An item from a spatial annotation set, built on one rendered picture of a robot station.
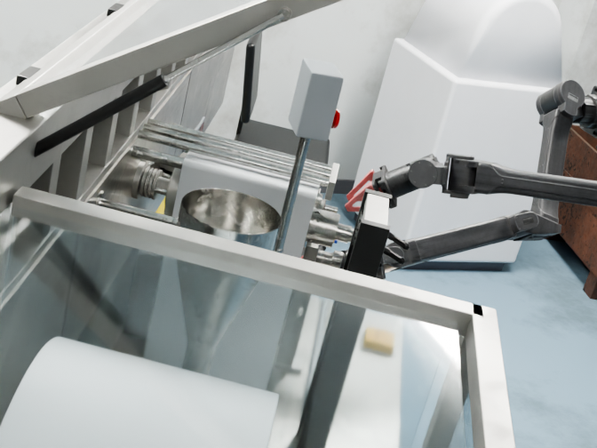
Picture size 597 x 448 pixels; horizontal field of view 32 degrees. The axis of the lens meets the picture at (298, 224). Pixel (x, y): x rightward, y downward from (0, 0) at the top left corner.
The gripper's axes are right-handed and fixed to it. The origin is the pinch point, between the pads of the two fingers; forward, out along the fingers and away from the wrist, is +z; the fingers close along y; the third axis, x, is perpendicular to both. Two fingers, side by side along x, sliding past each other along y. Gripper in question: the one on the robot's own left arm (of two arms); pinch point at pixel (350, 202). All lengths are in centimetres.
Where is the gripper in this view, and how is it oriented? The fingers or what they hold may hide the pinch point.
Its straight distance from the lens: 219.9
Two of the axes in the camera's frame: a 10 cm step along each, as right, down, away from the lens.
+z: -9.0, 3.7, 2.4
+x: -4.3, -8.6, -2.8
